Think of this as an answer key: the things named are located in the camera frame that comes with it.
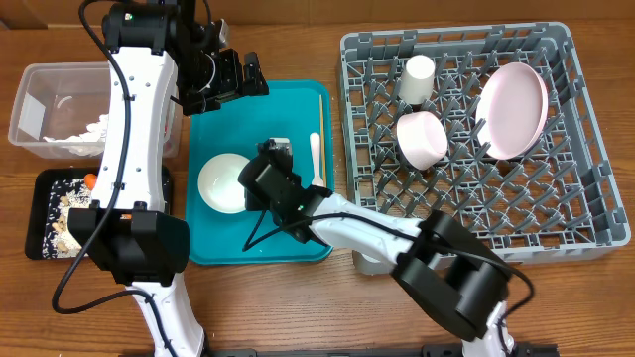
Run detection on peanuts and rice leftovers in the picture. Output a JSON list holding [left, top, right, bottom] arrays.
[[42, 178, 95, 259]]

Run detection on white plastic fork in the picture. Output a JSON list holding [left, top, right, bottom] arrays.
[[310, 133, 325, 187]]

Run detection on black tray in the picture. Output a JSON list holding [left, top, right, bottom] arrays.
[[24, 166, 175, 261]]

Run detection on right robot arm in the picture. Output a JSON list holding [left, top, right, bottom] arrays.
[[238, 139, 515, 356]]

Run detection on wooden chopstick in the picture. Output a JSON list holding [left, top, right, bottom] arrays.
[[318, 95, 327, 186]]

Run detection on grey dishwasher rack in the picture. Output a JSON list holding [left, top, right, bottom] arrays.
[[339, 22, 631, 263]]

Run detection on white bowl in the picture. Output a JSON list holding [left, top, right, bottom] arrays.
[[197, 153, 249, 214]]

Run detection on white napkin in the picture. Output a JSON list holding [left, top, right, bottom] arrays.
[[43, 114, 109, 157]]

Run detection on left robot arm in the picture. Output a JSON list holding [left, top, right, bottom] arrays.
[[67, 1, 269, 356]]

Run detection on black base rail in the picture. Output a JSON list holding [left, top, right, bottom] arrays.
[[208, 343, 561, 357]]

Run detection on large white plate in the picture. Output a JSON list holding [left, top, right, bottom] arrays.
[[475, 62, 548, 160]]

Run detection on white paper cup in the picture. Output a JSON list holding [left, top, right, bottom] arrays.
[[398, 55, 436, 105]]

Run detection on teal serving tray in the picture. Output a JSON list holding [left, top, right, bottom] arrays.
[[185, 80, 332, 265]]

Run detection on orange carrot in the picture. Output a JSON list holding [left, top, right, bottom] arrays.
[[83, 174, 97, 190]]

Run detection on clear plastic bin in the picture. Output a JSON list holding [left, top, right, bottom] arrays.
[[8, 61, 185, 161]]

